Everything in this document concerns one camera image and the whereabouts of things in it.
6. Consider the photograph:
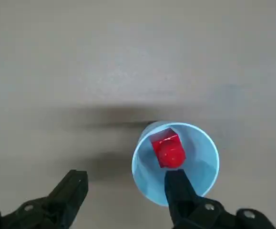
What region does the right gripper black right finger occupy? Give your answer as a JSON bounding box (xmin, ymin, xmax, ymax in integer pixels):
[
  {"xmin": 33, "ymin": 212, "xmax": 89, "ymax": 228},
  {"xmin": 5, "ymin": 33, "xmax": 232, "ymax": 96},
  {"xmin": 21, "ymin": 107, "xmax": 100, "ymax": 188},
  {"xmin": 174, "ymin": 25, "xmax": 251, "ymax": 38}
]
[{"xmin": 164, "ymin": 169, "xmax": 276, "ymax": 229}]

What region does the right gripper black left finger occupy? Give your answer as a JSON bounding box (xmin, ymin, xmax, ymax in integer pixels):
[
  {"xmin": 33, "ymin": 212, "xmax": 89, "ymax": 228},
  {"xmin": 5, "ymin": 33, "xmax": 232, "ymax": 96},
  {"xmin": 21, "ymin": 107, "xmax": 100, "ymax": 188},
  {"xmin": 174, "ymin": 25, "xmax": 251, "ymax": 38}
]
[{"xmin": 0, "ymin": 169, "xmax": 89, "ymax": 229}]

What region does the red block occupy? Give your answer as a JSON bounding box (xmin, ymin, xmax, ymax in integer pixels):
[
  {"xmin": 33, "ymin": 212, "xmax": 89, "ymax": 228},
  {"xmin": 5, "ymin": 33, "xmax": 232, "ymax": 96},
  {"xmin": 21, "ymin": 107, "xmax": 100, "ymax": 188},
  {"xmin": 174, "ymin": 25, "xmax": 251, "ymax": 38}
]
[{"xmin": 150, "ymin": 128, "xmax": 187, "ymax": 169}]

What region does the blue plastic cup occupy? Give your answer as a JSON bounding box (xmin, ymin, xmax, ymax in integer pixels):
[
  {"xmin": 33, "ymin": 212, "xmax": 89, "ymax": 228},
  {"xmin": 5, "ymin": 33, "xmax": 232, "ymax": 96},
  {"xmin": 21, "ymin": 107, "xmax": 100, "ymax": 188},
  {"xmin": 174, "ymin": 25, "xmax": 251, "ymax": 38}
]
[{"xmin": 132, "ymin": 121, "xmax": 220, "ymax": 207}]

